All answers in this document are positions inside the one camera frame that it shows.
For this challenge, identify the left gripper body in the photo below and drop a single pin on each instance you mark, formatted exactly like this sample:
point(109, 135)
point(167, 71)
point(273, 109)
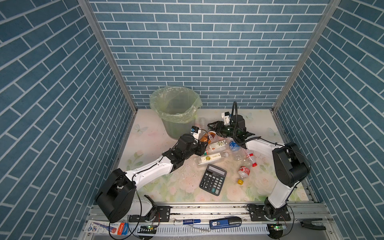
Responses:
point(198, 150)

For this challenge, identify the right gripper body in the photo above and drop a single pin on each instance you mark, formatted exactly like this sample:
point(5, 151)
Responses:
point(227, 131)

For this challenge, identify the brown coffee bottle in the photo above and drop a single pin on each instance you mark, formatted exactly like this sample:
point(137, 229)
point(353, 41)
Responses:
point(208, 137)

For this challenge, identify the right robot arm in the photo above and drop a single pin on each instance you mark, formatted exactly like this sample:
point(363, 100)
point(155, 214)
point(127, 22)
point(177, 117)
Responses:
point(291, 166)

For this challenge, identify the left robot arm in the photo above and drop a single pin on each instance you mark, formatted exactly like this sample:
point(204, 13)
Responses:
point(119, 197)

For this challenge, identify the green plastic bin liner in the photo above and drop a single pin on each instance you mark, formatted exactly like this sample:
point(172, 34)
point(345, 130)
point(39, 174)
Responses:
point(175, 104)

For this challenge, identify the clear empty bottle white cap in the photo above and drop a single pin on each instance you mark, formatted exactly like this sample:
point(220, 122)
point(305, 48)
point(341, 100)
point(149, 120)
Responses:
point(202, 124)

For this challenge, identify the Pocari Sweat blue label bottle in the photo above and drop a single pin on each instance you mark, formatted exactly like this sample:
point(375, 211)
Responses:
point(236, 150)

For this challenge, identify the clear bottle red label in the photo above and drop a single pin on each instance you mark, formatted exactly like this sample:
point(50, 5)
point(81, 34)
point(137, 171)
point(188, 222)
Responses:
point(250, 158)

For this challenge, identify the black desk calculator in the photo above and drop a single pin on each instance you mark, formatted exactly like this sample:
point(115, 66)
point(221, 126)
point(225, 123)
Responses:
point(213, 180)

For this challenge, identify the crushed red bottle yellow cap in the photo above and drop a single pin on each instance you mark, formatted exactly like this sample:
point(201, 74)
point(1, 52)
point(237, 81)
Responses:
point(244, 173)

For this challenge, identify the blue marker pen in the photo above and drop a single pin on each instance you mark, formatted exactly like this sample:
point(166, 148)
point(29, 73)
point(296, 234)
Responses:
point(187, 222)

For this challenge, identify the blue box cutter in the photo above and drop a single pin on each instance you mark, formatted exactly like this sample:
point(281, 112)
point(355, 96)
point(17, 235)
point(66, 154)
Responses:
point(229, 222)

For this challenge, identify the toothpaste box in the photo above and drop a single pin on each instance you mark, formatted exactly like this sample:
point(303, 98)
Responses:
point(102, 227)

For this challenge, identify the black spare gripper finger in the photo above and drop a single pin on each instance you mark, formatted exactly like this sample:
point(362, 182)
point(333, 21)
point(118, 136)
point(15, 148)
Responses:
point(313, 224)

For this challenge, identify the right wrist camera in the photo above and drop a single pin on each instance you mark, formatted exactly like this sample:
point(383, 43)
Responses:
point(226, 118)

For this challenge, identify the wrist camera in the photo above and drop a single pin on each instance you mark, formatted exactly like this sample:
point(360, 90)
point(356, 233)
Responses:
point(195, 132)
point(226, 118)

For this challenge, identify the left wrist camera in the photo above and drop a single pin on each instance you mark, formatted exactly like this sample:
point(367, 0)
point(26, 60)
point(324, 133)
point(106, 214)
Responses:
point(195, 132)

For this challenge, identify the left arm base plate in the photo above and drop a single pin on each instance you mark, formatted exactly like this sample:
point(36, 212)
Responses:
point(160, 214)

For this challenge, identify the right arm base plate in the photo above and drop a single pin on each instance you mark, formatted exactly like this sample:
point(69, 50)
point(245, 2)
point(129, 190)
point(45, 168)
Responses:
point(259, 213)

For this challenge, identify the white slotted cable duct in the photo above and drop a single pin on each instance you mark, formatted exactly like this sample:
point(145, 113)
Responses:
point(200, 230)

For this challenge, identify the aluminium frame rail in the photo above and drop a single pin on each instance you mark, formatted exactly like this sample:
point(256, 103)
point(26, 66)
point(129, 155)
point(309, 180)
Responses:
point(205, 212)

